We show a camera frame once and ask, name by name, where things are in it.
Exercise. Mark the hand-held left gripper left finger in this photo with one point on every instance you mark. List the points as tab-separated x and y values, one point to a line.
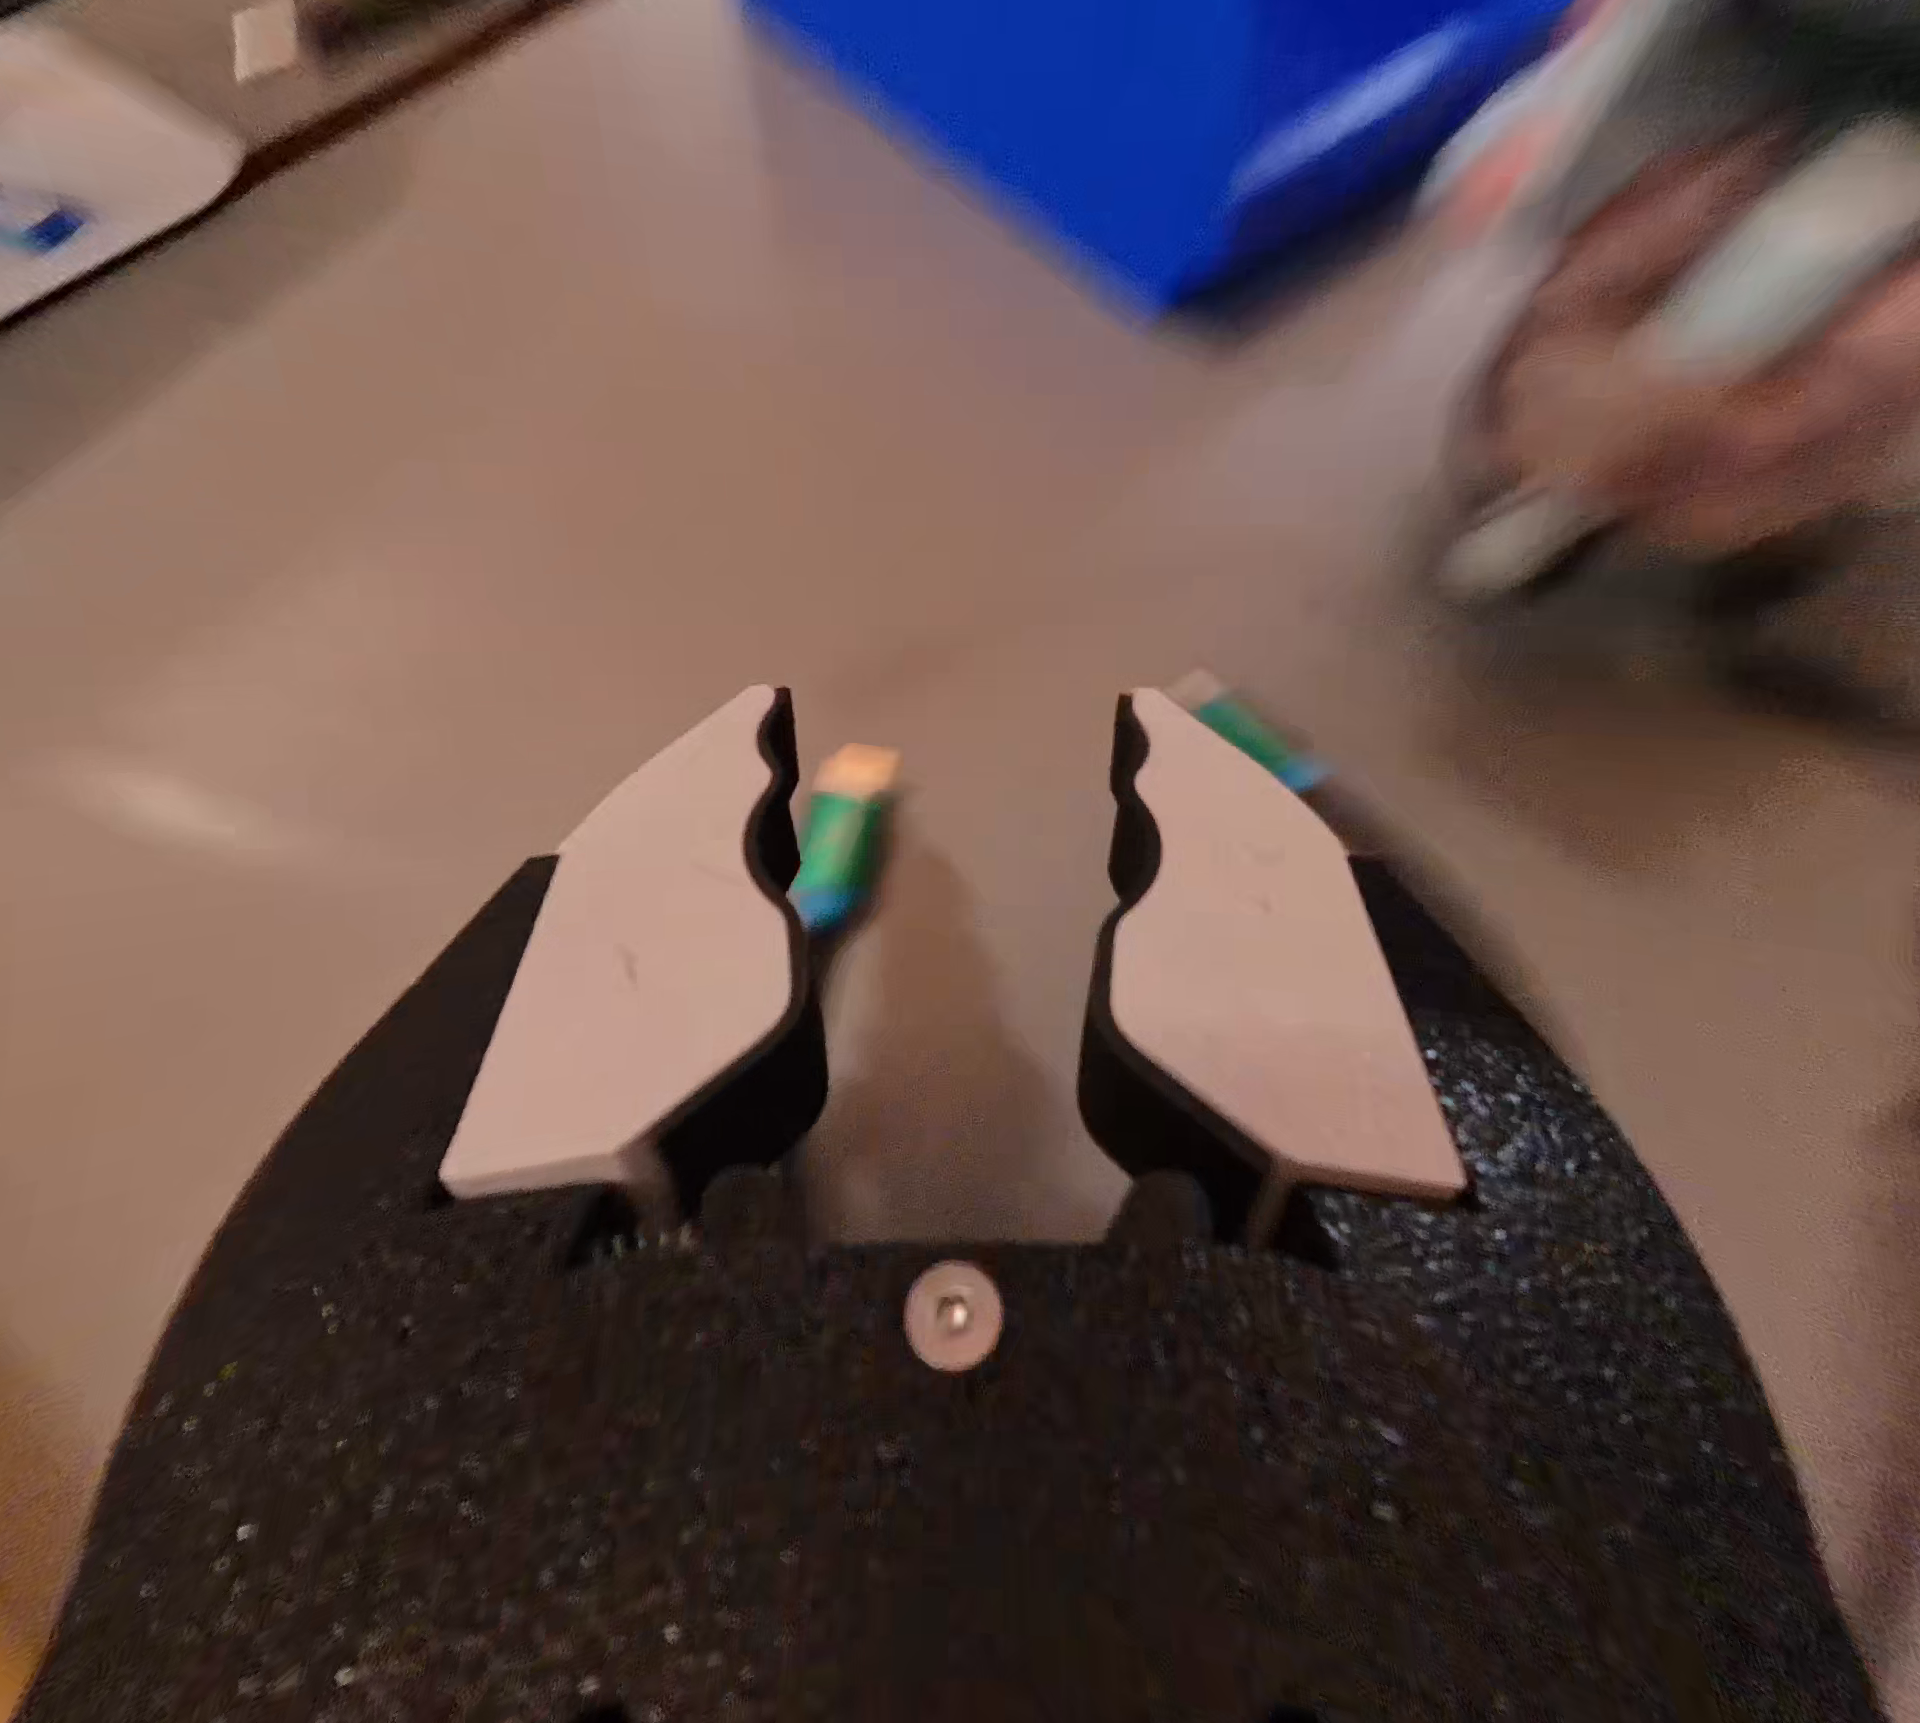
644	972

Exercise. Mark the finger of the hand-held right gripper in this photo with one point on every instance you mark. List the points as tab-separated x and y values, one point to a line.
1516	534

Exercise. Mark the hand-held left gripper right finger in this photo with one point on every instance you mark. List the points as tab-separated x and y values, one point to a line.
1259	972

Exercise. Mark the person's right hand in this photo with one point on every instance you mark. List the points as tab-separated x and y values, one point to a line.
1650	434

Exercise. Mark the blue plastic bin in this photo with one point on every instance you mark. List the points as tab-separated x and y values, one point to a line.
1050	28

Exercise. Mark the white rounded board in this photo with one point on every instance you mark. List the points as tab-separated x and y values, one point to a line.
91	162

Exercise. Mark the small white square card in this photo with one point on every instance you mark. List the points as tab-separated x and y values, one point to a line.
268	35

